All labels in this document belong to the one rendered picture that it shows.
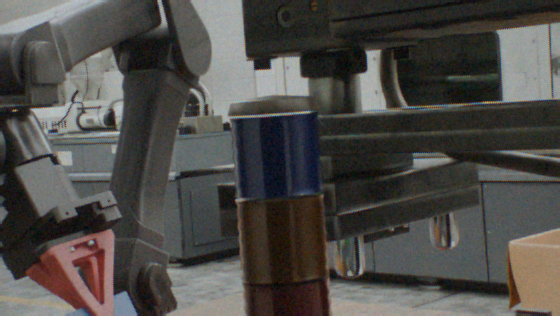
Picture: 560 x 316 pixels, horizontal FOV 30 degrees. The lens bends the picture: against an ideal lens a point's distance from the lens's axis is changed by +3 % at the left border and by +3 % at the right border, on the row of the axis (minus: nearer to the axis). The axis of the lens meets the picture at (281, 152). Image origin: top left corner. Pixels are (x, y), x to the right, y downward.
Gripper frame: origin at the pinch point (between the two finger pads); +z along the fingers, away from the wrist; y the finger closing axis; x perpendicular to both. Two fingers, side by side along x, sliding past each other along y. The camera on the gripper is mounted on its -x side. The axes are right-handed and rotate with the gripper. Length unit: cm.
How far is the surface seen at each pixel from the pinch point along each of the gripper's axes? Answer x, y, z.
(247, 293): -25, 44, 10
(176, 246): 446, -494, -115
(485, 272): 439, -267, 10
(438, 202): 5.3, 33.4, 7.6
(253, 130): -25, 48, 4
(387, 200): -0.9, 34.4, 6.3
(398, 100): 9.7, 32.0, -1.0
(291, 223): -25, 47, 8
